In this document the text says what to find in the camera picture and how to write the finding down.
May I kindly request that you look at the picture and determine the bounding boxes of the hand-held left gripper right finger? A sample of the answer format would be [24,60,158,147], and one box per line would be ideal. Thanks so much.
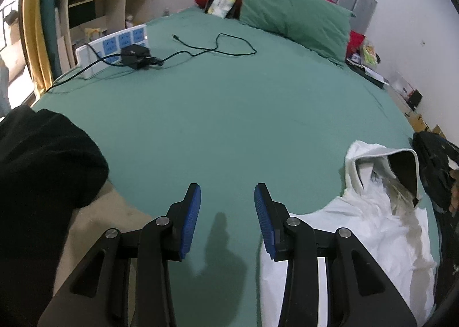
[254,183,418,327]

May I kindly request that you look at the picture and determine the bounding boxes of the green snack packet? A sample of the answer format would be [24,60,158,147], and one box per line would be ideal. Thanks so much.
[361,44,380,64]

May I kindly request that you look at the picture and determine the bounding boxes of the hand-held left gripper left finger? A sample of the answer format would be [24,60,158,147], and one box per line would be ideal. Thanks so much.
[38,183,202,327]

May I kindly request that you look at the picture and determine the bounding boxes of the teal curtain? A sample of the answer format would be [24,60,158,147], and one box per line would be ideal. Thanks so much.
[40,0,64,77]

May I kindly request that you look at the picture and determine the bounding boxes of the black patterned garment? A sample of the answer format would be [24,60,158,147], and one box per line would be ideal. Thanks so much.
[412,131,459,213]

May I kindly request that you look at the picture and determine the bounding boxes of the white power strip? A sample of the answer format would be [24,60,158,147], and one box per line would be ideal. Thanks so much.
[75,25,149,79]

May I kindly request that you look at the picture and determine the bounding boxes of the green pillow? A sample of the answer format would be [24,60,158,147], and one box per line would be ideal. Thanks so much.
[237,0,356,68]

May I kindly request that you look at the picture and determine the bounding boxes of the beige pants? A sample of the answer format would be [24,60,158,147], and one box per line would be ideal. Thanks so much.
[54,184,153,279]

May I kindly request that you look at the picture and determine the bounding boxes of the black power adapter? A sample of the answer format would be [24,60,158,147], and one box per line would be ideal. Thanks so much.
[121,45,164,70]

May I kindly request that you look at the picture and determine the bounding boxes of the green bed sheet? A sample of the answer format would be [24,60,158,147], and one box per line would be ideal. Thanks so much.
[32,8,442,327]

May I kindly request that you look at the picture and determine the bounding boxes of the black cloth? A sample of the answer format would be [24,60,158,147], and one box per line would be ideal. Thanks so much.
[0,105,110,327]

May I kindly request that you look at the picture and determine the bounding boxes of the black power cord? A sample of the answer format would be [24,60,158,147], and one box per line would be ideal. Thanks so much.
[45,56,124,94]

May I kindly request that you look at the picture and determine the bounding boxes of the thin black charging cable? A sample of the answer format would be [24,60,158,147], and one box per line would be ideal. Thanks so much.
[173,33,258,59]

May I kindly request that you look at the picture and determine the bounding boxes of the small black box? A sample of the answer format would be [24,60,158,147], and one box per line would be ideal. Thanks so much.
[407,89,424,111]

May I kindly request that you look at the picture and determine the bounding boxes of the white hoodie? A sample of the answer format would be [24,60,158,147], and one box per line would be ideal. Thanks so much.
[258,140,440,327]

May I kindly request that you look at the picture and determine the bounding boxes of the window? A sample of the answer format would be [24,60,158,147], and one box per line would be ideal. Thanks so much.
[0,0,34,117]

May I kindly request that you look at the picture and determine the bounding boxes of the black tablet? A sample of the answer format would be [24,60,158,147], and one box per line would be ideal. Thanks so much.
[204,0,244,21]

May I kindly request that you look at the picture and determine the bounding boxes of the yellow curtain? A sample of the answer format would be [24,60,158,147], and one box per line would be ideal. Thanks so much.
[21,0,55,99]

